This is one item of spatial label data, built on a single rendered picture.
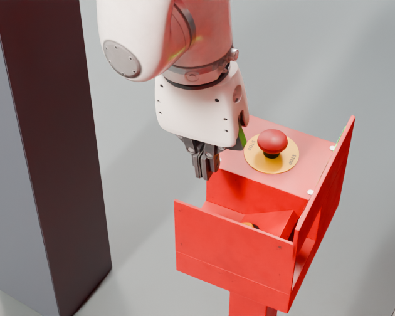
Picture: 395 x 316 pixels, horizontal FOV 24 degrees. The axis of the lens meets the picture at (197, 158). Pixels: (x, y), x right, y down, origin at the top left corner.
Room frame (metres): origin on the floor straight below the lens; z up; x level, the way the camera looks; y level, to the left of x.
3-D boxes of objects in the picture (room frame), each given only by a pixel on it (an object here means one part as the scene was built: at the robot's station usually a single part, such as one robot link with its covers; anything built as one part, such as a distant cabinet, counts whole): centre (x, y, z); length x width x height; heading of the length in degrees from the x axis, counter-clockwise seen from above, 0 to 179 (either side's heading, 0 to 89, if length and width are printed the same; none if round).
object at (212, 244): (0.74, -0.09, 0.75); 0.20 x 0.16 x 0.18; 155
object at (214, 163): (0.72, -0.02, 0.86); 0.03 x 0.03 x 0.07; 65
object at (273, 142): (0.79, -0.10, 0.79); 0.04 x 0.04 x 0.04
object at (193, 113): (0.73, 0.00, 0.95); 0.10 x 0.07 x 0.11; 65
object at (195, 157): (0.73, 0.01, 0.85); 0.03 x 0.03 x 0.07; 65
